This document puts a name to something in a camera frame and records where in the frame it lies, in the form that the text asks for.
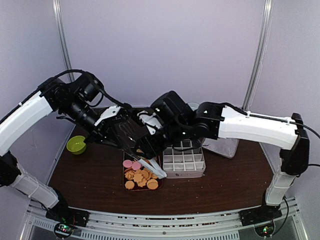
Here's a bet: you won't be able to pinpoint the pale blue ceramic bowl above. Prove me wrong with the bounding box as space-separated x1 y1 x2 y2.
187 102 200 111

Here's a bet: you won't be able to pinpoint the dark red cookie tray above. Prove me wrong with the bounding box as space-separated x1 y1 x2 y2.
122 153 164 192

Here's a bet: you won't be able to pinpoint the white divided cookie tin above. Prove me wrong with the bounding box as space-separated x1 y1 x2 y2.
161 140 206 179

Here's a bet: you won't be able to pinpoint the large round tan cookie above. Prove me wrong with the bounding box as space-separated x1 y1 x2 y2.
146 178 159 190

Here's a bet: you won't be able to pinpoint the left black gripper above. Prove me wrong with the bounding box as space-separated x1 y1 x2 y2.
61 94 124 148

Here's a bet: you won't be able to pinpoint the bottom left round cookie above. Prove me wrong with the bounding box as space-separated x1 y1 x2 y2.
124 180 135 190

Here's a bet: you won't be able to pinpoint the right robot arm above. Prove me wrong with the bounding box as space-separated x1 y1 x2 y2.
136 91 310 226

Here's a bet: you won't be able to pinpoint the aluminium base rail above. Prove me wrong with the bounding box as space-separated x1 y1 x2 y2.
18 197 311 240

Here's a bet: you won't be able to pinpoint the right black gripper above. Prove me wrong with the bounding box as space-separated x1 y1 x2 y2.
132 119 190 160

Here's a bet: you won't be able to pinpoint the white handled metal tongs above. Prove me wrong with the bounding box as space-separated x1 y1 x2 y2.
117 119 168 180

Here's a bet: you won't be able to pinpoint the right aluminium frame post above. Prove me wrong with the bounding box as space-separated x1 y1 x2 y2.
242 0 274 111

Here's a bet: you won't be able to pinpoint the swirl butter cookie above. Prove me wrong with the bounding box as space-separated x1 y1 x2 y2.
124 170 135 181

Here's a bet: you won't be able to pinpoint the leaf shaped tan cookie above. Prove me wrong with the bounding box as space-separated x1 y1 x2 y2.
133 173 147 188

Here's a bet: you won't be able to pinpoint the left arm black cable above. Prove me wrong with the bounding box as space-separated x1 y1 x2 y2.
59 69 133 111

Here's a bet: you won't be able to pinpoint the green plastic bowl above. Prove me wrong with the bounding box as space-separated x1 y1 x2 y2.
66 135 87 155

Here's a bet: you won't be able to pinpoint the right pink round cookie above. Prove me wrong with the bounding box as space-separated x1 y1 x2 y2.
131 161 142 171

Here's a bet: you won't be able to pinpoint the left pink round cookie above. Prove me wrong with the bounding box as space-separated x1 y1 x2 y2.
122 159 133 168

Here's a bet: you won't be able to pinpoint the pink round cookie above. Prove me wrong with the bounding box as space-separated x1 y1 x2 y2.
131 161 142 171
122 159 133 168

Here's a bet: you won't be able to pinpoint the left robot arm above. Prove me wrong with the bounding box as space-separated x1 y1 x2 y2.
0 69 132 226

